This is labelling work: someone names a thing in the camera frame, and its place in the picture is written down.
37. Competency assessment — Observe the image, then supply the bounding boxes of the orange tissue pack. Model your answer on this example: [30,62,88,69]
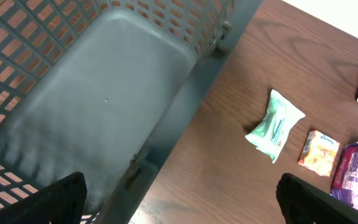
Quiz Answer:
[298,130,340,177]

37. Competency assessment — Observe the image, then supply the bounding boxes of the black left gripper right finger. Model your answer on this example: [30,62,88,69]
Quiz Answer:
[276,173,358,224]

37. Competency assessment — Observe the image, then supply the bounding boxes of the grey plastic basket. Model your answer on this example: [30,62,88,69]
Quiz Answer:
[0,0,260,223]

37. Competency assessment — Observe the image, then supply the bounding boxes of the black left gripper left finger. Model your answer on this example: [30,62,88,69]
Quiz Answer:
[0,172,87,223]

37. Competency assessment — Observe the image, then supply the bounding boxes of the green wet wipes pack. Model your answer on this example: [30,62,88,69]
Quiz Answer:
[245,90,305,164]

